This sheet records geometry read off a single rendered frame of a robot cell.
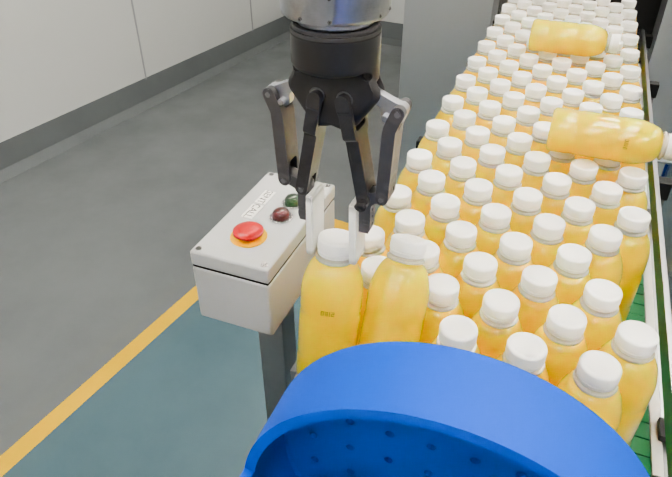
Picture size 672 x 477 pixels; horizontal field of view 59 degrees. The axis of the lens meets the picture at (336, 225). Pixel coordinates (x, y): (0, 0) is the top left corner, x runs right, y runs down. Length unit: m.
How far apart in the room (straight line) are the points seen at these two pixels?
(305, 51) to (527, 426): 0.31
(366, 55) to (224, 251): 0.31
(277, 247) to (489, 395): 0.38
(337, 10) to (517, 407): 0.30
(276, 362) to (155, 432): 1.10
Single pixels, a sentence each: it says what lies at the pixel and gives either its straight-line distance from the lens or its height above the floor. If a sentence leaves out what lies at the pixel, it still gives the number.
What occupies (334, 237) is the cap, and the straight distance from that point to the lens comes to 0.61.
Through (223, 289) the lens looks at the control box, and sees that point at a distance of 0.71.
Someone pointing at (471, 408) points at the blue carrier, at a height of 1.23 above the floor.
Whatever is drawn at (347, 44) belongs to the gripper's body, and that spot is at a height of 1.36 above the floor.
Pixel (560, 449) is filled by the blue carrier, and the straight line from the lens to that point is 0.37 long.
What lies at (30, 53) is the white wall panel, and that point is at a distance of 3.51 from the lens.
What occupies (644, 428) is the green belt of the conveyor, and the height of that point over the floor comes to 0.90.
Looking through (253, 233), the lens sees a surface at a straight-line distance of 0.70.
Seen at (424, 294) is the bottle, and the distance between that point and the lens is 0.64.
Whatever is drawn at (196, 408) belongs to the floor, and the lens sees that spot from 1.98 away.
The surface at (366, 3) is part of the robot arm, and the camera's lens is 0.47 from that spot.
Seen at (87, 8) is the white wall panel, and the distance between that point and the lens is 3.71.
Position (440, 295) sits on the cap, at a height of 1.08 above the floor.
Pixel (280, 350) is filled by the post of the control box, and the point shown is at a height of 0.89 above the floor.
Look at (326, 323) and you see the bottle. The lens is 0.63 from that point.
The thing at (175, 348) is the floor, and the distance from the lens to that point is 2.17.
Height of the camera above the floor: 1.51
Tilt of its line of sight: 34 degrees down
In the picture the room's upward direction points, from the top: straight up
